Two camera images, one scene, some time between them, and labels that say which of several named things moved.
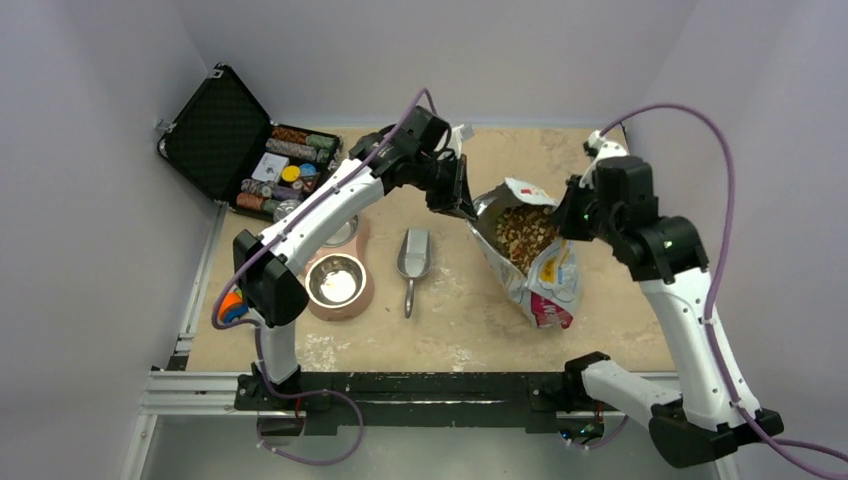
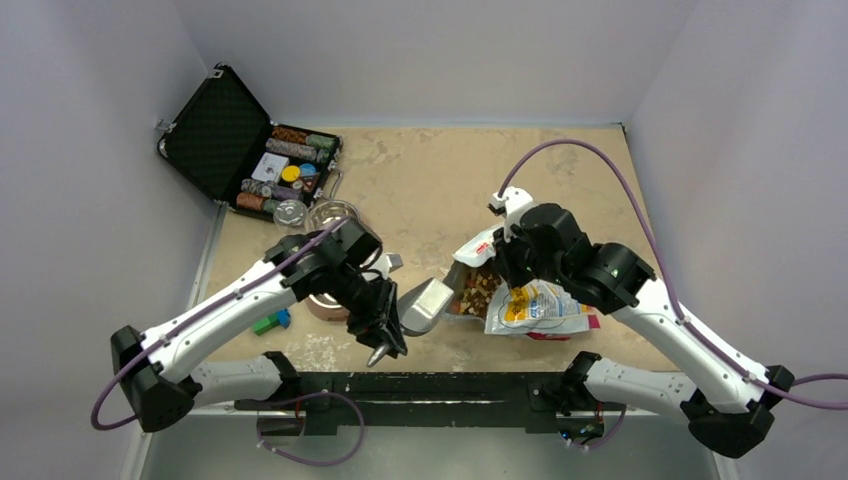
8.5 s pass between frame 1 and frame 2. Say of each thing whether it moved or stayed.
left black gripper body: moved
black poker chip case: stayed
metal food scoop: moved
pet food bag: moved
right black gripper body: moved
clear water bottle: stayed
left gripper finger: moved
